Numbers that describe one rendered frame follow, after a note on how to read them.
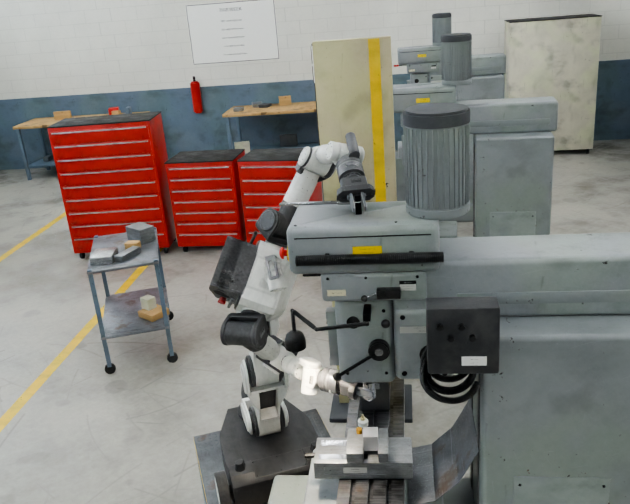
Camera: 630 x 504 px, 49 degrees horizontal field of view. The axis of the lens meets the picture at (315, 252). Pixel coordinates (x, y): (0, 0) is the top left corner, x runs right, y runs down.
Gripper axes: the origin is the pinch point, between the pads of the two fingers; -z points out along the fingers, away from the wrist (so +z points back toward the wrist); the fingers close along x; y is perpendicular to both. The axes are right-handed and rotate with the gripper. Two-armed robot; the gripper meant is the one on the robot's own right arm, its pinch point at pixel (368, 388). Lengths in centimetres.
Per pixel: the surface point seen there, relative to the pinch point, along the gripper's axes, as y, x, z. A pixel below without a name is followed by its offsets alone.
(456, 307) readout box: -49, -24, -39
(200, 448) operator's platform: 85, 37, 114
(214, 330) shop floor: 126, 214, 234
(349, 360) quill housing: -17.3, -11.1, 1.5
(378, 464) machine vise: 23.7, -9.6, -6.8
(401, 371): -14.4, -7.1, -15.3
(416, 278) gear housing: -48, -5, -20
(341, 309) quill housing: -36.2, -11.6, 3.1
